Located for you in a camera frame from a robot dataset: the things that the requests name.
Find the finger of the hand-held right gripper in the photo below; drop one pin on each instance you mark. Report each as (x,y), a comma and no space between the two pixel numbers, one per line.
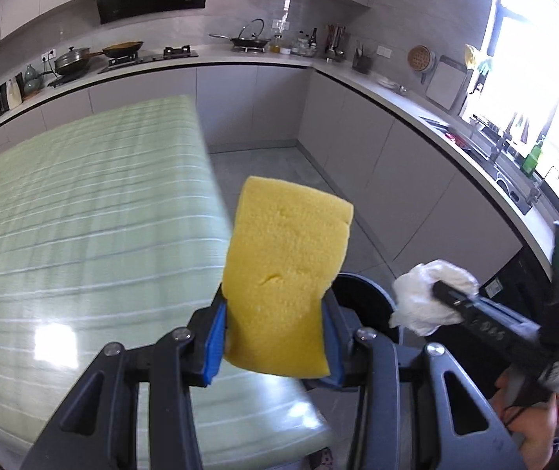
(485,325)
(509,317)

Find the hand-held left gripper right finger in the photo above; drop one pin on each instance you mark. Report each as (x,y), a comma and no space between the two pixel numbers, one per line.
(336,352)

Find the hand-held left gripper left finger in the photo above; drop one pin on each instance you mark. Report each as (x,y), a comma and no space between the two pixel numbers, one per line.
(213,347)

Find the black plastic bucket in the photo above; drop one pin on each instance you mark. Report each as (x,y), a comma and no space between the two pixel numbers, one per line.
(362,303)

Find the white plastic bag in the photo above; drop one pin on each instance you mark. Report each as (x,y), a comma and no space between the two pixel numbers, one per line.
(416,298)

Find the yellow sponge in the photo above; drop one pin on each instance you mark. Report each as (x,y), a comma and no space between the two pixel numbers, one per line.
(279,279)

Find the person's right hand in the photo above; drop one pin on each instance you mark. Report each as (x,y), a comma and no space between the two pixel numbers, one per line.
(534,426)

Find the black dishwasher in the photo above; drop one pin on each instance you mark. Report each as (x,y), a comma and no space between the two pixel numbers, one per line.
(509,279)

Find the small metal faucet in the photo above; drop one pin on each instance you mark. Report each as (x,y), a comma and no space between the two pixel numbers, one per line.
(536,191)

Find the kitchen sink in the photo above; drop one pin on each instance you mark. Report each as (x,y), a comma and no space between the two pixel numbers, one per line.
(495,176)

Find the green detergent bottle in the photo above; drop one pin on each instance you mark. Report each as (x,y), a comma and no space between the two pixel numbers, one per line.
(531,160)

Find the tall metal faucet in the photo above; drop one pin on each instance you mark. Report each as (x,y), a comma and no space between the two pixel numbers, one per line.
(500,144)

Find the red plastic basin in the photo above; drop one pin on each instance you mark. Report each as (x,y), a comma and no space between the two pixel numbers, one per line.
(457,139)

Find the bright window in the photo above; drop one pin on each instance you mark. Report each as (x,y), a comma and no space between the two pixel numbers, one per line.
(543,83)

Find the white cutting board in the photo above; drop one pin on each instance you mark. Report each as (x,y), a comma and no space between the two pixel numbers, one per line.
(448,83)

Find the grey kitchen counter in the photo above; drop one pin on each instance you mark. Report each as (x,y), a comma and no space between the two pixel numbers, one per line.
(260,107)

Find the yellow rubber gloves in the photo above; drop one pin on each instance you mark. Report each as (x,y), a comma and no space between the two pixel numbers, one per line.
(475,56)

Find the round perforated strainer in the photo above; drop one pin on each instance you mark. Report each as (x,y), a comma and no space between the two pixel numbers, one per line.
(420,59)

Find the black utensil holder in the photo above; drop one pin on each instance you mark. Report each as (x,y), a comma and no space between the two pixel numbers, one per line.
(361,62)

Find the black gas stove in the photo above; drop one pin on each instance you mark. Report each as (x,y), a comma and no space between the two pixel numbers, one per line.
(162,58)

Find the black induction cooker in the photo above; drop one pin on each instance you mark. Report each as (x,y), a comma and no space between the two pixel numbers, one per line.
(66,80)

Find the black wok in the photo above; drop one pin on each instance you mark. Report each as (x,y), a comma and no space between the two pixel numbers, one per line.
(243,43)

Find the metal utensil rack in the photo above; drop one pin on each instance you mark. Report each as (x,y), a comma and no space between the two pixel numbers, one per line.
(336,44)

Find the group of condiment bottles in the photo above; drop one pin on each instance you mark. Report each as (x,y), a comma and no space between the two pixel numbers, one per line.
(296,46)

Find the yellow oil bottle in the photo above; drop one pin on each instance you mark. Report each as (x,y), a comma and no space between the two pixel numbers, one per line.
(276,45)

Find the black frying pan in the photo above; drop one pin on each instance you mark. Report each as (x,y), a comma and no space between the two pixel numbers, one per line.
(123,50)

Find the dark glass bottle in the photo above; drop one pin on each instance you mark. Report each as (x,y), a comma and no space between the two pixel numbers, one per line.
(313,41)

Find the grey lidded pot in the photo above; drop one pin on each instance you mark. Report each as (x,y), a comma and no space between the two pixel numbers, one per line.
(74,62)

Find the glass pan lid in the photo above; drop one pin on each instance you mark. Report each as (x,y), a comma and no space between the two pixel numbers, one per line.
(250,30)

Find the green ceramic vase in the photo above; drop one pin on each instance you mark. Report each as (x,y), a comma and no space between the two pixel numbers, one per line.
(32,82)

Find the white plastic jug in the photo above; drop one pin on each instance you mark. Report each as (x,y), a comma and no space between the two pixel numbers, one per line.
(14,95)

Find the white wall socket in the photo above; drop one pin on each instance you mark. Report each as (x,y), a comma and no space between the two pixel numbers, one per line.
(280,23)
(384,51)
(49,55)

